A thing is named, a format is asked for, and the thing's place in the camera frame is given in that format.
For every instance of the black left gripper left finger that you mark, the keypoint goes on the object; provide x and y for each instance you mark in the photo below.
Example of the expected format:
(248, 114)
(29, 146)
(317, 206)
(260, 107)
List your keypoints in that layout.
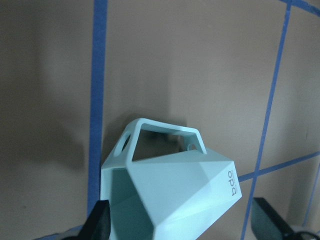
(98, 224)

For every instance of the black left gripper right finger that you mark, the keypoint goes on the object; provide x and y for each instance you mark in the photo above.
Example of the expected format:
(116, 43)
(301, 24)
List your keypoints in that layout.
(266, 223)

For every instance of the mint green faceted cup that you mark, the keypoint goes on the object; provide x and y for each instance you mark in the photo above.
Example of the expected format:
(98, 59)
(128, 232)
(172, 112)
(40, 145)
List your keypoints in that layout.
(171, 197)

